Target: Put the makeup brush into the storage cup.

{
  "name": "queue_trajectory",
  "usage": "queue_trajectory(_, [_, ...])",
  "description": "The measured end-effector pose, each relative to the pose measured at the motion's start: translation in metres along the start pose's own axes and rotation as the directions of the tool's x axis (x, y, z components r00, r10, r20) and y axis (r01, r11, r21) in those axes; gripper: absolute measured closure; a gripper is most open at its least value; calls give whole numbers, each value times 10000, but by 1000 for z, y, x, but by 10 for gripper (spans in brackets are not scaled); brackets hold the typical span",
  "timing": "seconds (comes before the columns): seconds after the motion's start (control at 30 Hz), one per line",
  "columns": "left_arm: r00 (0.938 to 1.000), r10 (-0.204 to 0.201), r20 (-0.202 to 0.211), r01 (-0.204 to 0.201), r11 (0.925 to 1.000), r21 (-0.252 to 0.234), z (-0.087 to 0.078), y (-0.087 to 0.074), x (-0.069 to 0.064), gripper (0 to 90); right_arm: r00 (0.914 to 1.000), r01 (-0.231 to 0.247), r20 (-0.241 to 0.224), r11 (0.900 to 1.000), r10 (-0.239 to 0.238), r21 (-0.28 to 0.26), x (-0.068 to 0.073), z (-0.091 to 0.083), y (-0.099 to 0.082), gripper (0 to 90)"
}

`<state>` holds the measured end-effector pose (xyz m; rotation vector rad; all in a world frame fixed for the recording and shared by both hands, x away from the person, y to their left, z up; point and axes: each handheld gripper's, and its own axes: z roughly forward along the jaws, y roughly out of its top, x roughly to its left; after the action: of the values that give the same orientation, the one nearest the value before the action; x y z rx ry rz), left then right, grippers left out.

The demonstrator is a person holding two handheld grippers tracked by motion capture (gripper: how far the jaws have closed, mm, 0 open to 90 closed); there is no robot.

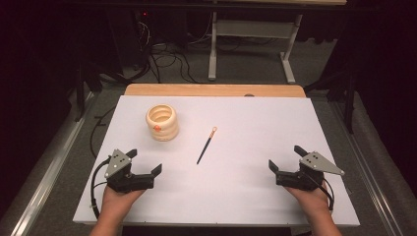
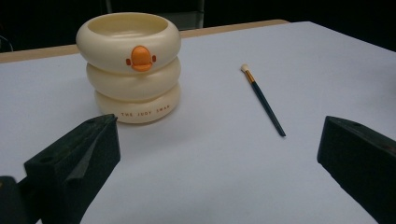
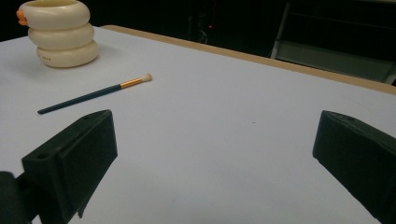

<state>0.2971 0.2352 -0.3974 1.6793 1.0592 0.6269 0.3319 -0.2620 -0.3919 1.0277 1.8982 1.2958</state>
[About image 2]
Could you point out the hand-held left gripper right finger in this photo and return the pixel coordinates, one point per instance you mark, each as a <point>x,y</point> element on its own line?
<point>361,161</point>

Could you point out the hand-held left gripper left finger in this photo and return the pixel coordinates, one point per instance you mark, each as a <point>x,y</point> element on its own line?
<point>71,161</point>

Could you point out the cream ringed brush holder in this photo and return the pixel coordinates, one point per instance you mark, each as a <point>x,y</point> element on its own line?
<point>124,84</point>

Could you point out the white table sheet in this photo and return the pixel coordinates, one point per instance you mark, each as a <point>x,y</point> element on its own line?
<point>218,174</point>

